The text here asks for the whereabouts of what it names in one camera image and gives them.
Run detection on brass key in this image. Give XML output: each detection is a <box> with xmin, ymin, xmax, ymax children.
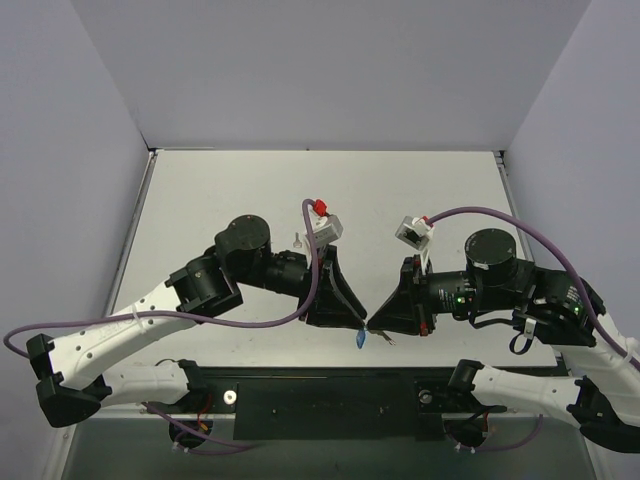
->
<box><xmin>374</xmin><ymin>331</ymin><xmax>396</xmax><ymax>346</ymax></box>

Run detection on blue key tag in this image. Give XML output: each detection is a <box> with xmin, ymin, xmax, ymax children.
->
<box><xmin>356</xmin><ymin>329</ymin><xmax>367</xmax><ymax>349</ymax></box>

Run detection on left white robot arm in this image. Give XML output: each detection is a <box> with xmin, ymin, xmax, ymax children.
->
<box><xmin>26</xmin><ymin>215</ymin><xmax>367</xmax><ymax>428</ymax></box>

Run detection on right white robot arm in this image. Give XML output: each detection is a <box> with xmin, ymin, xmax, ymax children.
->
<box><xmin>367</xmin><ymin>228</ymin><xmax>639</xmax><ymax>453</ymax></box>

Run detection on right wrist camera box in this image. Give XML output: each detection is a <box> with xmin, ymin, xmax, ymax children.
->
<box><xmin>395</xmin><ymin>216</ymin><xmax>434</xmax><ymax>251</ymax></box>

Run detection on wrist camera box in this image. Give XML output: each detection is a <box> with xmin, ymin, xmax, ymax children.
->
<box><xmin>395</xmin><ymin>216</ymin><xmax>434</xmax><ymax>251</ymax></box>
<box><xmin>305</xmin><ymin>210</ymin><xmax>344</xmax><ymax>249</ymax></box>

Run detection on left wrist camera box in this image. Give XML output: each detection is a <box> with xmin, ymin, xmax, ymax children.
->
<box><xmin>305</xmin><ymin>210</ymin><xmax>344</xmax><ymax>249</ymax></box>

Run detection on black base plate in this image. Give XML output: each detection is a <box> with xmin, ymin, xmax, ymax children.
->
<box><xmin>167</xmin><ymin>367</ymin><xmax>487</xmax><ymax>441</ymax></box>

